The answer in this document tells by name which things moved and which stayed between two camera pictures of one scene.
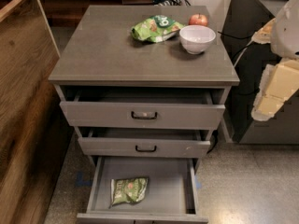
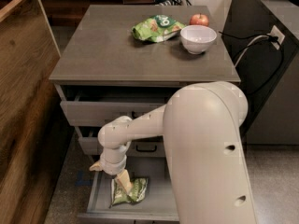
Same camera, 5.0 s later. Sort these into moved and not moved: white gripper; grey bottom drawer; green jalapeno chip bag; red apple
Moved: white gripper
Not moved: red apple; green jalapeno chip bag; grey bottom drawer
